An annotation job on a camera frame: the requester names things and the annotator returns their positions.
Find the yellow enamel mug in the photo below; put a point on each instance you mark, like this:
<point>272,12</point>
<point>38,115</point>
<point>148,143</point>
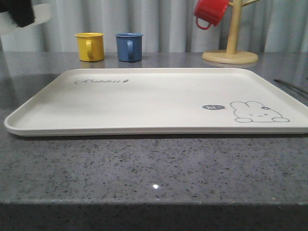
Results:
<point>90,46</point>

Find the wooden mug tree stand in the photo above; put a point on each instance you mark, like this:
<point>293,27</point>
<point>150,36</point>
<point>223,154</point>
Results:
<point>231,55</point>

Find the blue enamel mug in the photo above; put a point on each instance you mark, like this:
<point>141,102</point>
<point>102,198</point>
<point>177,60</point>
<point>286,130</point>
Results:
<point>129,47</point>

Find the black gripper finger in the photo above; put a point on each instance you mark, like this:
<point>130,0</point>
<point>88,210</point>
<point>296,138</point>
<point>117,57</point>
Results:
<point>21,11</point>

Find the stainless steel fork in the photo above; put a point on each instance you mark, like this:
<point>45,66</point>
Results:
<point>290,85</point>

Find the red enamel mug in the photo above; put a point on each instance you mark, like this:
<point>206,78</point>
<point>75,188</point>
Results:
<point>211,11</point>

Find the white round plate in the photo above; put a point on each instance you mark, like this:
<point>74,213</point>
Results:
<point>42,13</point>

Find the cream rabbit serving tray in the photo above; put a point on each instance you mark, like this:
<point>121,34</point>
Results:
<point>158,101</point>

